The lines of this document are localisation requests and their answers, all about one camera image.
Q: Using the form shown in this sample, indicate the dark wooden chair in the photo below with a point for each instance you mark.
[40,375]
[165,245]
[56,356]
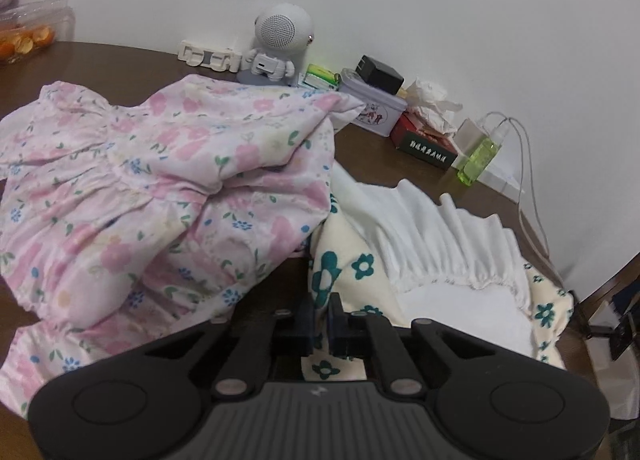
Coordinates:
[607,277]

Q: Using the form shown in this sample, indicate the cream garment with green flowers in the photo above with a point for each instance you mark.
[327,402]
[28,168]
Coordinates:
[450,250]

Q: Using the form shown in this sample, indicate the white bag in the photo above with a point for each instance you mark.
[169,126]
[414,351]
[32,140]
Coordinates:
[615,380]

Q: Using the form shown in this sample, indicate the green and white box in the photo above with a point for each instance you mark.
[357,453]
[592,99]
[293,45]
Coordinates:
[320,74]

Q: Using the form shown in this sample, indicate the dark red tissue box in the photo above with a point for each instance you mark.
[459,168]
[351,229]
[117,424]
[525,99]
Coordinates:
[425,148]

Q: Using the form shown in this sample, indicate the black charger block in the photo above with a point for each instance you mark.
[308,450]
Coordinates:
[377,73]

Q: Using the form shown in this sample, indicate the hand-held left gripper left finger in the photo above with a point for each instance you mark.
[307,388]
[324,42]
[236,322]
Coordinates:
[305,327]

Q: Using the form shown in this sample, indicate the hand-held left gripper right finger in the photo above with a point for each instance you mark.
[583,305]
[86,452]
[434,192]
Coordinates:
[336,327]

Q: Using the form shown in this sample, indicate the pink floral garment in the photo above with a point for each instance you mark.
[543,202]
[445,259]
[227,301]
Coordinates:
[150,165]

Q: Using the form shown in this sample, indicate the white plastic phone stand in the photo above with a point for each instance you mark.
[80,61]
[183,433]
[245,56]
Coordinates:
[190,50]

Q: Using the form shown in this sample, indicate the white astronaut speaker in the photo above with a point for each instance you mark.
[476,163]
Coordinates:
[275,30]

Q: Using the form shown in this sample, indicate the clear container of orange peels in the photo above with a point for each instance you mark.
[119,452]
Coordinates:
[30,38]

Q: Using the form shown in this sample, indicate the green spray bottle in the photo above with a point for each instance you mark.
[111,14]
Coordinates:
[477,160]

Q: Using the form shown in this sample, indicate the white power adapter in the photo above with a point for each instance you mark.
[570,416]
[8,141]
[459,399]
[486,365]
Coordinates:
[467,135]

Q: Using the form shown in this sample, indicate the white power strip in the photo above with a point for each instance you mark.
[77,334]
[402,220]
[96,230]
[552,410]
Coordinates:
[500,178]

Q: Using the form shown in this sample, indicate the crumpled white tissue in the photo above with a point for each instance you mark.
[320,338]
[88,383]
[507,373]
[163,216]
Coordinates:
[430,100]

